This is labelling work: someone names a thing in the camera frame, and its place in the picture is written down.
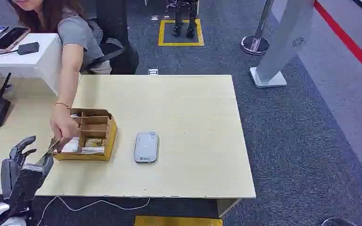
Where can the person's left hand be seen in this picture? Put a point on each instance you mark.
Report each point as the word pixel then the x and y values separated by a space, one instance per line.
pixel 61 123

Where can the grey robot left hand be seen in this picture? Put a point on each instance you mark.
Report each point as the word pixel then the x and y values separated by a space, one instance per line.
pixel 18 184

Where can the white desk riser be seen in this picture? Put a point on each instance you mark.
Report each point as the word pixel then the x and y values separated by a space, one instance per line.
pixel 31 64

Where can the yellow floor tape square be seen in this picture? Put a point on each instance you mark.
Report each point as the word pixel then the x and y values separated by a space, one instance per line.
pixel 160 34

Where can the grey kiosk pillar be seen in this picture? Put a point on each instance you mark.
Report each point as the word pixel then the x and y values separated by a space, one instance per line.
pixel 287 34

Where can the round grey floor base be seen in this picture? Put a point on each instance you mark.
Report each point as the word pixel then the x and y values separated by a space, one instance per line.
pixel 324 222

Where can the black power adapter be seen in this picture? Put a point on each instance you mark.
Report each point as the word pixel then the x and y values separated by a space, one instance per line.
pixel 28 48

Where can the person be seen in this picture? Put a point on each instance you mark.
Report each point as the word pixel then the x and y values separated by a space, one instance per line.
pixel 78 34

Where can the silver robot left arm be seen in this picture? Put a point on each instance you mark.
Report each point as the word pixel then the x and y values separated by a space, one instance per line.
pixel 0 213

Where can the yellow floor mat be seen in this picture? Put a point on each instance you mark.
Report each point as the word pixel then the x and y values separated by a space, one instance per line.
pixel 178 221

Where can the black office chair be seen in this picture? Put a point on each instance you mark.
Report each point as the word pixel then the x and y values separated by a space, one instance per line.
pixel 118 40

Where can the chrome stanchion post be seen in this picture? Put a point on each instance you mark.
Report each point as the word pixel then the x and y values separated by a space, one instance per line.
pixel 256 45

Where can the small white floor tag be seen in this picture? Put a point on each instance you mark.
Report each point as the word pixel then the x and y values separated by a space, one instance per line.
pixel 153 72

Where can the smartphone with pink case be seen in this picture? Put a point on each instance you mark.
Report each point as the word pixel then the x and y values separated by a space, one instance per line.
pixel 10 39

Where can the wooden card box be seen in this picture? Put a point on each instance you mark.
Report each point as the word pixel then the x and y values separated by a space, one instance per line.
pixel 106 137

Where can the white card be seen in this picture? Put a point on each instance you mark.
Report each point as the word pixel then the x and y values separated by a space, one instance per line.
pixel 92 150
pixel 71 146

